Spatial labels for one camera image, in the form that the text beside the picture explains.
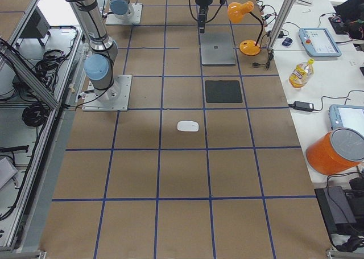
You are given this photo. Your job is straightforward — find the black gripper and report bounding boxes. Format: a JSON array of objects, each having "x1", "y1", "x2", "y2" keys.
[{"x1": 195, "y1": 0, "x2": 213, "y2": 33}]

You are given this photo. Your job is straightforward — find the white computer mouse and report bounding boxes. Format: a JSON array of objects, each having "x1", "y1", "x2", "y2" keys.
[{"x1": 177, "y1": 120, "x2": 200, "y2": 132}]

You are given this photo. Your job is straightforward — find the silver laptop notebook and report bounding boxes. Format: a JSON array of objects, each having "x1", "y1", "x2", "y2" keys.
[{"x1": 200, "y1": 32, "x2": 235, "y2": 67}]

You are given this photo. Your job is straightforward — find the black mousepad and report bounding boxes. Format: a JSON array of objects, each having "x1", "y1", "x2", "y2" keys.
[{"x1": 205, "y1": 80, "x2": 242, "y2": 103}]

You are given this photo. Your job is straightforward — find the blue small mouse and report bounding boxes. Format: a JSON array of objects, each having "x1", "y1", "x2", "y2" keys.
[{"x1": 282, "y1": 38, "x2": 293, "y2": 47}]

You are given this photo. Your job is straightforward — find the orange desk lamp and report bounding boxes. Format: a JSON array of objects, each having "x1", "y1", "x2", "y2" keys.
[{"x1": 227, "y1": 1, "x2": 263, "y2": 56}]

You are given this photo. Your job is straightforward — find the yellow drink bottle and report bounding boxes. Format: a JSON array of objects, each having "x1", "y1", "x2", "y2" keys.
[{"x1": 288, "y1": 58, "x2": 315, "y2": 88}]

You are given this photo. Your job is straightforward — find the blue teach pendant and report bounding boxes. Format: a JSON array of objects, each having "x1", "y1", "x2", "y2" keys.
[
  {"x1": 298, "y1": 28, "x2": 342, "y2": 57},
  {"x1": 329, "y1": 105, "x2": 363, "y2": 135}
]

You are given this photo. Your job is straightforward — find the black power adapter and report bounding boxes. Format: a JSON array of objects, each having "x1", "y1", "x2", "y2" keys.
[{"x1": 288, "y1": 101, "x2": 315, "y2": 112}]

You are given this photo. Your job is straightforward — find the grey equipment box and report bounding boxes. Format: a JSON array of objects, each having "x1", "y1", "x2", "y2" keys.
[{"x1": 19, "y1": 6, "x2": 50, "y2": 46}]

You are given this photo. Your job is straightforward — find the orange cylindrical container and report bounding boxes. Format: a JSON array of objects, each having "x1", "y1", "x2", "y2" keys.
[{"x1": 305, "y1": 128, "x2": 363, "y2": 175}]

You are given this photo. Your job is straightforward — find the black box under table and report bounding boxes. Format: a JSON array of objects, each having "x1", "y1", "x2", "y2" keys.
[{"x1": 315, "y1": 186, "x2": 357, "y2": 235}]

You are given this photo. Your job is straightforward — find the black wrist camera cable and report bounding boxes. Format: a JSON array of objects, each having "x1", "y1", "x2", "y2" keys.
[{"x1": 188, "y1": 0, "x2": 230, "y2": 23}]

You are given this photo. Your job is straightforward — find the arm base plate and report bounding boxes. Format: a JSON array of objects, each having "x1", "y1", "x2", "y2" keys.
[
  {"x1": 106, "y1": 2, "x2": 143, "y2": 26},
  {"x1": 81, "y1": 75, "x2": 132, "y2": 112}
]

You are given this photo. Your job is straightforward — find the aluminium frame post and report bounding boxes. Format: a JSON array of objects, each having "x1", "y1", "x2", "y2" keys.
[{"x1": 267, "y1": 0, "x2": 295, "y2": 52}]

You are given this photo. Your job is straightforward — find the coiled black cables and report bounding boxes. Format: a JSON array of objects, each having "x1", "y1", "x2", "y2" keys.
[{"x1": 22, "y1": 101, "x2": 51, "y2": 128}]

